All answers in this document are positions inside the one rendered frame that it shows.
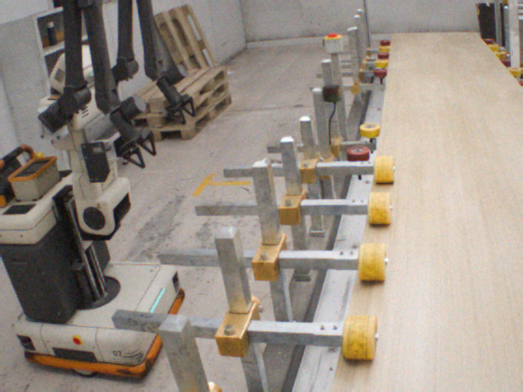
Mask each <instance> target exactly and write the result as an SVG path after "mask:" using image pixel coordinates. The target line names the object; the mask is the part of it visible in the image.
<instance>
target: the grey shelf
mask: <svg viewBox="0 0 523 392"><path fill-rule="evenodd" d="M60 11H61V12H60ZM60 13H61V14H60ZM63 14H64V13H63V7H59V8H54V9H50V10H48V11H45V12H39V13H38V14H34V15H29V16H28V17H23V18H19V19H18V20H15V21H9V22H6V23H1V24H0V52H1V53H0V66H1V67H0V68H1V70H2V75H3V80H4V84H5V86H6V91H7V97H8V102H9V106H10V109H11V111H10V112H11V114H12V116H13V121H14V123H15V124H14V125H15V128H16V134H17V136H18V137H19V143H20V146H21V145H26V146H27V145H28V146H29V147H32V148H33V151H34V152H35V153H37V152H42V153H43V155H44V157H45V156H57V161H56V162H57V166H58V169H66V168H71V162H70V152H69V151H68V150H60V149H56V148H54V147H53V144H52V143H51V140H44V139H41V138H40V131H39V127H38V123H39V122H38V117H37V110H38V109H39V108H40V102H41V100H42V99H44V98H46V97H48V96H50V89H51V87H50V84H49V79H50V76H51V74H52V72H53V70H54V67H55V65H56V63H57V62H58V61H59V58H60V57H61V56H62V55H63V54H64V40H63V41H61V42H58V45H56V46H47V47H45V48H42V45H41V44H42V43H41V40H40V38H42V37H43V36H46V35H48V30H47V22H52V21H53V25H54V27H55V28H54V29H55V32H56V33H57V32H60V31H62V29H64V16H63ZM61 16H62V17H61ZM81 16H82V19H81V23H82V27H81V30H82V46H84V45H88V46H89V42H88V39H87V37H88V36H87V33H86V30H87V29H86V26H85V20H84V14H83V12H82V11H81ZM59 17H60V18H59ZM60 19H61V20H60ZM57 27H58V28H57ZM61 27H62V28H61ZM43 83H44V84H43ZM43 86H44V88H45V89H44V88H43ZM45 94H46V95H45ZM10 95H11V96H10ZM110 145H111V149H110V150H109V151H108V152H106V156H107V158H108V159H110V160H115V161H116V160H117V159H119V158H120V157H117V153H116V150H115V147H114V143H113V142H112V143H111V144H110Z"/></svg>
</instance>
